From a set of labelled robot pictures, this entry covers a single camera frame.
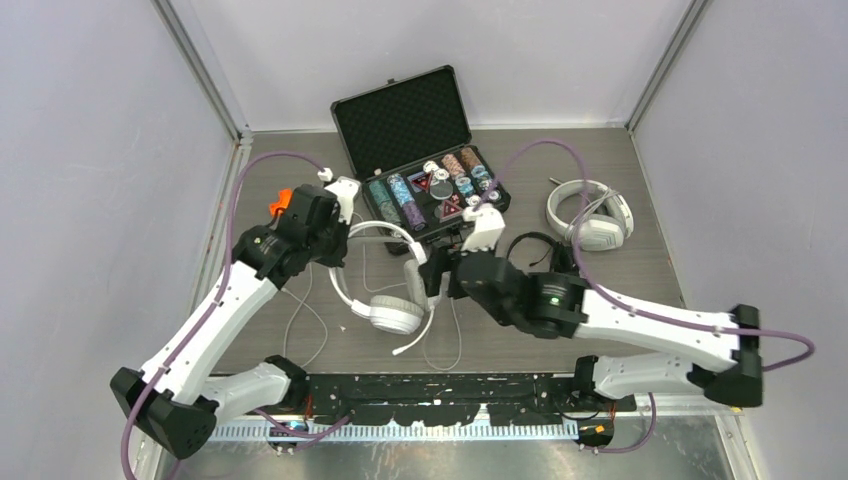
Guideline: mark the black on-ear headphones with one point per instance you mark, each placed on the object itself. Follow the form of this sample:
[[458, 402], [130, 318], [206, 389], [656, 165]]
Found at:
[[542, 252]]

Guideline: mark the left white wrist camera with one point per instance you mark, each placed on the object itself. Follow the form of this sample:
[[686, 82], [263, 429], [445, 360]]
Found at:
[[345, 189]]

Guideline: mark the large white gaming headphones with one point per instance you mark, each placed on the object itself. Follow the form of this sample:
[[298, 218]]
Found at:
[[605, 223]]

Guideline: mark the small white headphones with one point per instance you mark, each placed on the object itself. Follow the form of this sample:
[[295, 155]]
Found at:
[[402, 309]]

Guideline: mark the white aluminium rail strip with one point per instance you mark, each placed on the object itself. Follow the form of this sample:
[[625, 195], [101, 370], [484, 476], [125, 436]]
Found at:
[[254, 430]]

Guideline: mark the black poker chip case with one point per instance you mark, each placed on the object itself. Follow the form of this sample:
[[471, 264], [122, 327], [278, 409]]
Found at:
[[416, 124]]

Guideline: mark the red triangle card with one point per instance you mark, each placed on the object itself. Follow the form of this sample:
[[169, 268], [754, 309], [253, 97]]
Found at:
[[448, 210], [420, 181]]

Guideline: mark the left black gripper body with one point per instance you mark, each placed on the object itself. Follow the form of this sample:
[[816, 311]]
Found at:
[[328, 245]]

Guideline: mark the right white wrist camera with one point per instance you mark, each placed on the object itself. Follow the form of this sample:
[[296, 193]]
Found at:
[[488, 226]]

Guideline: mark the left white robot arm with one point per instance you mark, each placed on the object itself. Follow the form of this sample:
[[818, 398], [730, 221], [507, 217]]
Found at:
[[172, 398]]

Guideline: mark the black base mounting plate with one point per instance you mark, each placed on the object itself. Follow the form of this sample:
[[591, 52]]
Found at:
[[509, 399]]

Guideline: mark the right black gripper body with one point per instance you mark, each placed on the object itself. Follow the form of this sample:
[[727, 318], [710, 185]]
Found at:
[[446, 257]]

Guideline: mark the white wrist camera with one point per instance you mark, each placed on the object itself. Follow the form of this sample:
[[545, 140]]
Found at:
[[488, 226], [345, 189]]

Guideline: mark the round silver dealer button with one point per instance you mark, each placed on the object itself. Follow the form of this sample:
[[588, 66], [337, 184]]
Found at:
[[441, 190]]

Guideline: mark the orange curved plastic piece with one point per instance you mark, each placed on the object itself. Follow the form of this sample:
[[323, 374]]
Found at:
[[279, 206]]

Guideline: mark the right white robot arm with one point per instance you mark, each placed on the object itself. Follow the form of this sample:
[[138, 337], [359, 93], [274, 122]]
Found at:
[[685, 351]]

